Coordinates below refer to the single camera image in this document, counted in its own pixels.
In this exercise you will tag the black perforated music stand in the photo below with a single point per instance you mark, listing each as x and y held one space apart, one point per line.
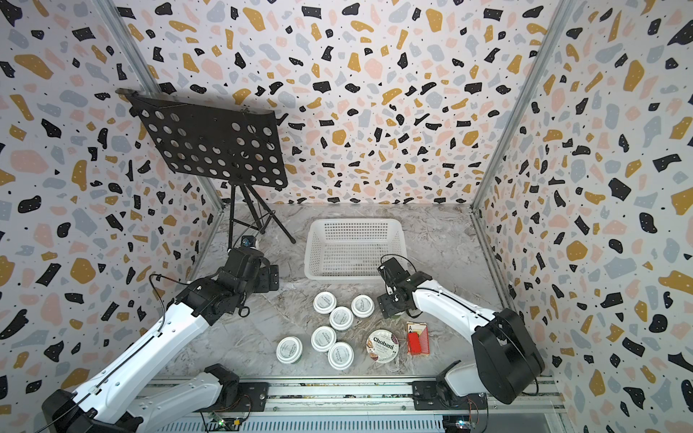
241 148

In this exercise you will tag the playing card box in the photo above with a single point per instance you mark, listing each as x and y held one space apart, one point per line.
423 330

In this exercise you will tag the red lighter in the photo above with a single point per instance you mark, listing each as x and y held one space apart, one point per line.
414 344

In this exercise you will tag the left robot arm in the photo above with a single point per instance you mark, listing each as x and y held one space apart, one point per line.
111 400

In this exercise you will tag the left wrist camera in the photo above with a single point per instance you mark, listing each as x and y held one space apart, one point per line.
249 241

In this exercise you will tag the white plastic basket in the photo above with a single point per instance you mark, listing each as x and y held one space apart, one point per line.
349 250

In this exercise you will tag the Chobani yogurt cup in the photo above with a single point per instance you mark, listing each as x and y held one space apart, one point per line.
382 346

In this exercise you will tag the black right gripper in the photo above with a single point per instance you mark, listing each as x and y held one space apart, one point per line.
383 304

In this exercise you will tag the white lid yogurt cup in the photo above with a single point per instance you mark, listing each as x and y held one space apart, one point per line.
341 356
324 303
341 318
363 306
323 338
289 350

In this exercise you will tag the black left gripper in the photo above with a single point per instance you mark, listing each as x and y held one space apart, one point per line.
266 284

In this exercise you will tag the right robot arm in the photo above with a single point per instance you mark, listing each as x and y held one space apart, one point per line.
507 361

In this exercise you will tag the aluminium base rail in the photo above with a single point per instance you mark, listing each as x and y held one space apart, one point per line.
375 404

